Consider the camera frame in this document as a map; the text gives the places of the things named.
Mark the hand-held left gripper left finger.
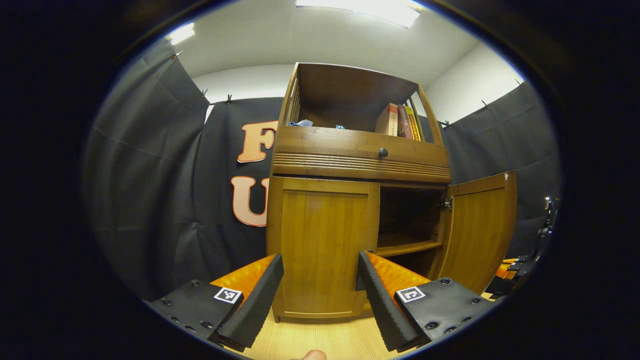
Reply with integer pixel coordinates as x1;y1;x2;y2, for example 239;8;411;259
145;253;286;353

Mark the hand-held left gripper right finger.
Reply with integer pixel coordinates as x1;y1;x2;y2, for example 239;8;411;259
357;250;507;353

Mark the wooden shoe cabinet door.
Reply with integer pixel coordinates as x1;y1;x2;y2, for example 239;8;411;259
429;170;518;296
274;176;381;321

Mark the wooden double-door shoe cabinet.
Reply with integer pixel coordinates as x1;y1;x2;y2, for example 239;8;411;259
265;61;453;325

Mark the black backdrop cloth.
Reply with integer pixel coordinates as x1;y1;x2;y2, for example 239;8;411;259
82;40;563;303

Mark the yellow book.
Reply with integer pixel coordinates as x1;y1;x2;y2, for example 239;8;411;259
404;105;422;142

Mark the maroon book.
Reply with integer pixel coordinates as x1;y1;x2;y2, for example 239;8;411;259
396;104;415;140

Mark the tan book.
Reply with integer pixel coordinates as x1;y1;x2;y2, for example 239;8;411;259
375;102;399;137

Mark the small ceiling light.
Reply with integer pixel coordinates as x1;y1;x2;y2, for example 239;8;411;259
167;22;196;46

